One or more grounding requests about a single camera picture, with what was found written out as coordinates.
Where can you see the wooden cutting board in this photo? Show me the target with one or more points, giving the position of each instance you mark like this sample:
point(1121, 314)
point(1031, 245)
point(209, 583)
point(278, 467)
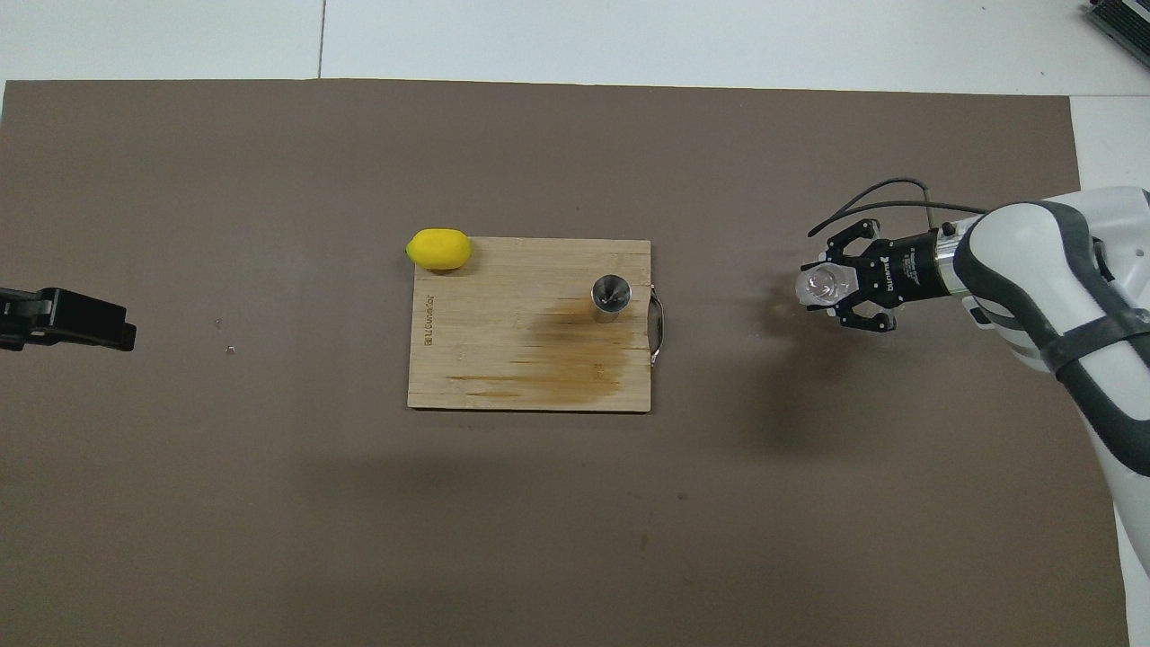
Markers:
point(503, 341)

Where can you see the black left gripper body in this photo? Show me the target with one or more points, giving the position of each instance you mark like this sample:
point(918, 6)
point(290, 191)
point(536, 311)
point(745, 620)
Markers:
point(18, 319)

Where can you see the brown table mat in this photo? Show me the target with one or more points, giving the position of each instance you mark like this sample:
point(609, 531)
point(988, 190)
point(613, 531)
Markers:
point(269, 521)

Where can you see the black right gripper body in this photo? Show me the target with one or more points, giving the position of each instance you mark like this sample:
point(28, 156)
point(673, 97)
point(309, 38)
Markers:
point(912, 270)

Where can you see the small clear glass cup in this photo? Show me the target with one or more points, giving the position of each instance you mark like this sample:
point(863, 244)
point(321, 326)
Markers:
point(822, 283)

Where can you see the yellow lemon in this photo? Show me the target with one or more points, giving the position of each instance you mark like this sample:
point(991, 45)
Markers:
point(438, 250)

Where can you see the grey ribbed device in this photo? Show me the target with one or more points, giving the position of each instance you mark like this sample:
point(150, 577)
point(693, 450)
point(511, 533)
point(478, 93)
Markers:
point(1123, 18)

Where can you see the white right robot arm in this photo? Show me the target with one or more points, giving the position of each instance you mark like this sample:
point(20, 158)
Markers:
point(1060, 288)

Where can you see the steel double jigger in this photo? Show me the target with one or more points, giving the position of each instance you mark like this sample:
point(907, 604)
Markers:
point(611, 296)

